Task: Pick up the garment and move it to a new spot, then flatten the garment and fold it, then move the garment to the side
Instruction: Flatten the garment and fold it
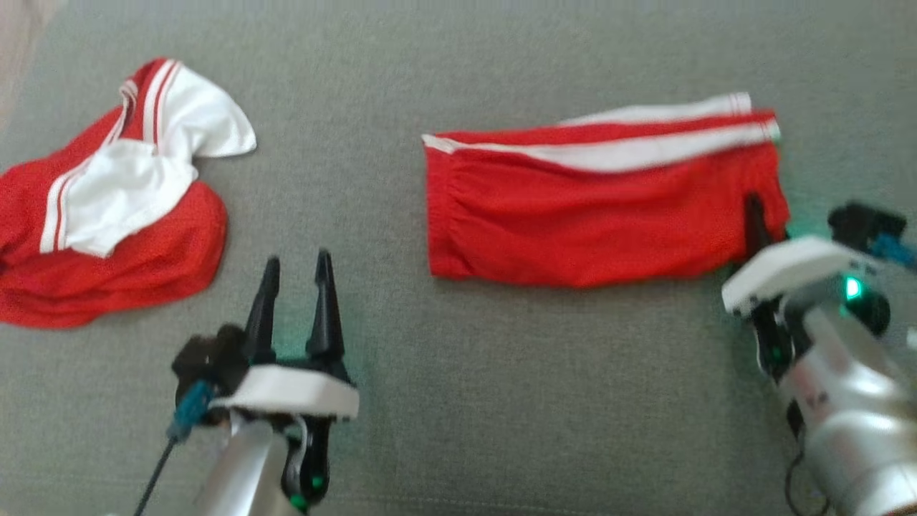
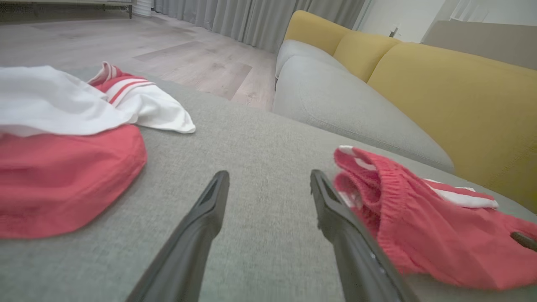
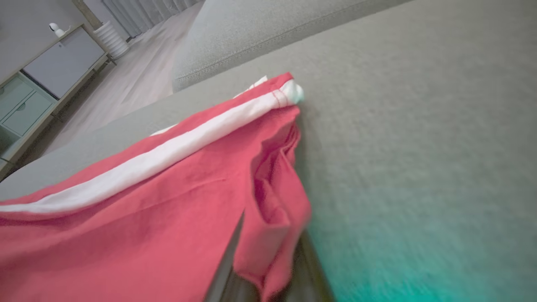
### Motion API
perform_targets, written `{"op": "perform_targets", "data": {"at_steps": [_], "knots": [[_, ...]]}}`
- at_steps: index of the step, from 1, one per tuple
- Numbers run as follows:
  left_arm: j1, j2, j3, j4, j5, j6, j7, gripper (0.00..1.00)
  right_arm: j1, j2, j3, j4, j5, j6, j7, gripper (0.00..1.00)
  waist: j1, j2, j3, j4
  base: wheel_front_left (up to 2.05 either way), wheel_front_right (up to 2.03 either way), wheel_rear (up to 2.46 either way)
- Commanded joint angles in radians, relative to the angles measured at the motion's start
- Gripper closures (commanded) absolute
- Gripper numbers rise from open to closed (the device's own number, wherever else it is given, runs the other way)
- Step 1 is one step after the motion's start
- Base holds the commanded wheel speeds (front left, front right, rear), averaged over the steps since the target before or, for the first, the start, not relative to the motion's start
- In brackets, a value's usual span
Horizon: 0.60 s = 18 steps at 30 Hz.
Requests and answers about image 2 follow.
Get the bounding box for large grey sofa ottoman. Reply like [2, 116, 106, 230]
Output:
[0, 67, 537, 302]

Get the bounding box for small yellow sofa back cushion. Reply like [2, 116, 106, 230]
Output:
[285, 10, 352, 56]

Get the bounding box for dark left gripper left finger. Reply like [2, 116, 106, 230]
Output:
[125, 170, 230, 302]

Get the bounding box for small grey sofa seat cushion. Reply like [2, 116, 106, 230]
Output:
[275, 39, 349, 78]

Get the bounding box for medium yellow sofa back cushion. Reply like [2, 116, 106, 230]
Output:
[333, 31, 402, 83]

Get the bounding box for wide grey sofa seat cushion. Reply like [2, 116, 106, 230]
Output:
[273, 55, 456, 174]

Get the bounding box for beige upholstered panel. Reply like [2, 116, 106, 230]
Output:
[421, 20, 537, 70]

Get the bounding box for red and white shirt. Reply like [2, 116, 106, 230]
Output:
[0, 62, 196, 240]

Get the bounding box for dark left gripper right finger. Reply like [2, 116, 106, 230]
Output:
[310, 169, 420, 302]

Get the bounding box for white ribbed bin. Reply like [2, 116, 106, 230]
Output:
[133, 0, 154, 18]

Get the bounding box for large yellow sofa back cushion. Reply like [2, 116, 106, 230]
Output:
[368, 42, 537, 213]

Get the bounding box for red shorts with white stripes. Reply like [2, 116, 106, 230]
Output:
[333, 145, 537, 291]

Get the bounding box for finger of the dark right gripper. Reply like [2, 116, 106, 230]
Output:
[511, 231, 537, 253]

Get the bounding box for grey pleated curtain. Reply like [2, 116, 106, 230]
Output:
[153, 0, 366, 53]

